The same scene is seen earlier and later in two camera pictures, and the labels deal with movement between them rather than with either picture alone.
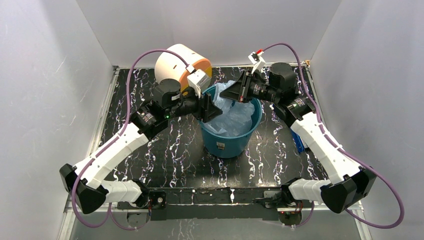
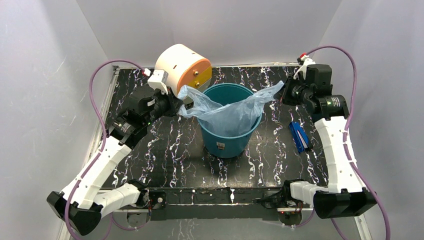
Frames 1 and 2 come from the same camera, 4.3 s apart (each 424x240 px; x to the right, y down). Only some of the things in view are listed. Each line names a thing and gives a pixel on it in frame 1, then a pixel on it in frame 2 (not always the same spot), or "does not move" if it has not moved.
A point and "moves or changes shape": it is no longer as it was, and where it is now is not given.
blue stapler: x=299 y=141 does not move
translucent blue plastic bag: x=236 y=117 moves or changes shape
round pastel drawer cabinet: x=169 y=66 does not move
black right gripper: x=239 y=91 to x=282 y=96
